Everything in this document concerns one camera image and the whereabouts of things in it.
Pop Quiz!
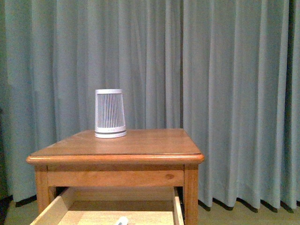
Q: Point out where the white slatted air purifier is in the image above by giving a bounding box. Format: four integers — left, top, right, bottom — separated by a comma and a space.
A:
95, 89, 127, 139

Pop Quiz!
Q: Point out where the white medicine bottle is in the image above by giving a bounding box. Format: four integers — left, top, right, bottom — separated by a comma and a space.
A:
115, 216, 128, 225

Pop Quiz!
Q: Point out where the grey-blue curtain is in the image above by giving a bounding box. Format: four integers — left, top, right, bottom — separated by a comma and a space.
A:
0, 0, 300, 209

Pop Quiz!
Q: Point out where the wooden nightstand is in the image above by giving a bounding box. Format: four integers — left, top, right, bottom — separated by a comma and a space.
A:
26, 128, 204, 225

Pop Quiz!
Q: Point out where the wooden drawer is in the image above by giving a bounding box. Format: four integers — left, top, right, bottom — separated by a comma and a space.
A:
32, 187, 184, 225

